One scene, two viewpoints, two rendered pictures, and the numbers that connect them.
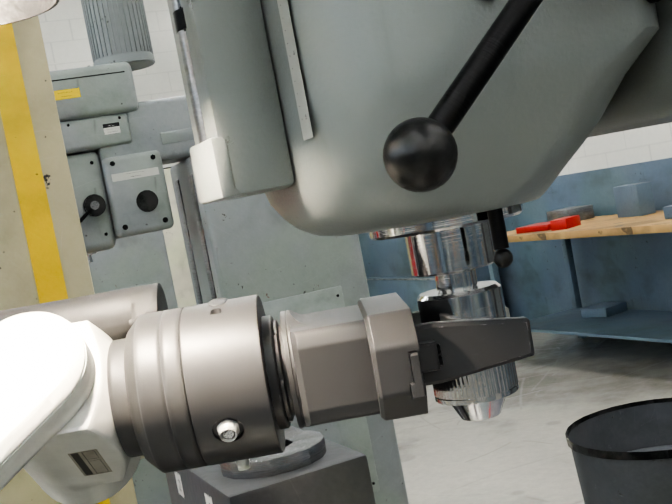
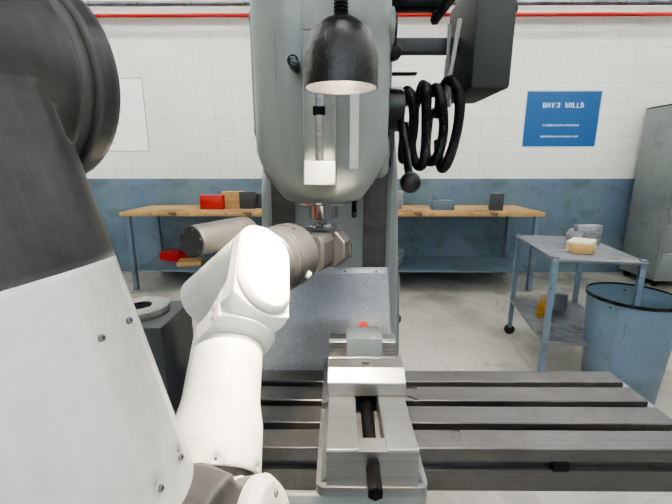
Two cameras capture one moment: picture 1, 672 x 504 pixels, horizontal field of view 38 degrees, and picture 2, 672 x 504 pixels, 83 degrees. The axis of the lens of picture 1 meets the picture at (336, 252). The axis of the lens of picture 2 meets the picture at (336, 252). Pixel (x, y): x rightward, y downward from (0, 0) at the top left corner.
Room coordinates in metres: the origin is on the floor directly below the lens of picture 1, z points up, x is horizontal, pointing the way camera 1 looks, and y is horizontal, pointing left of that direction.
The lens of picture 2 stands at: (0.26, 0.50, 1.36)
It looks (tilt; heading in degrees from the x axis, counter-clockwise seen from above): 13 degrees down; 294
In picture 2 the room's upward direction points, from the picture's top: straight up
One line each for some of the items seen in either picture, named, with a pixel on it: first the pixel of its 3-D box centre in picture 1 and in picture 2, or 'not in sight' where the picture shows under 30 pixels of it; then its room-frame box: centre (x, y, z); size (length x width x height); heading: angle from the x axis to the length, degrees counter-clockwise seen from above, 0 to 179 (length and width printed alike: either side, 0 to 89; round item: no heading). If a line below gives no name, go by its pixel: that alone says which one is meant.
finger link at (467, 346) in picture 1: (474, 347); not in sight; (0.50, -0.06, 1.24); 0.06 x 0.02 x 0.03; 91
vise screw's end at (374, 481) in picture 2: not in sight; (374, 481); (0.38, 0.12, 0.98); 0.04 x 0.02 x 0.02; 113
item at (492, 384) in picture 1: (469, 350); not in sight; (0.53, -0.06, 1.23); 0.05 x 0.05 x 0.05
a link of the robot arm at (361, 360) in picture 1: (305, 370); (297, 253); (0.53, 0.03, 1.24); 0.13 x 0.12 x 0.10; 1
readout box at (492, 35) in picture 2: not in sight; (479, 46); (0.35, -0.47, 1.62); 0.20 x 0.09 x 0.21; 114
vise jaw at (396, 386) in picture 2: not in sight; (365, 375); (0.45, -0.04, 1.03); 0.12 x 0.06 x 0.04; 23
